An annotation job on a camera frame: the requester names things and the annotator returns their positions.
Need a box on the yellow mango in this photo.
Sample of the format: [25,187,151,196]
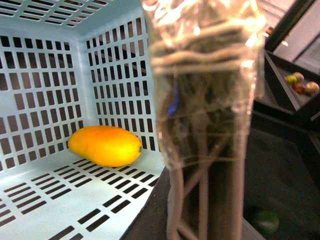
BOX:
[68,125,142,167]

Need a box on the light blue plastic basket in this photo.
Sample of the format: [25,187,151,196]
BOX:
[0,0,164,240]

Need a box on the green avocado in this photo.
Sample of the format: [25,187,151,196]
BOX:
[250,209,280,236]

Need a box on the red yellow apple right shelf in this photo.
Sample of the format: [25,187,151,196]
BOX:
[305,81,320,96]

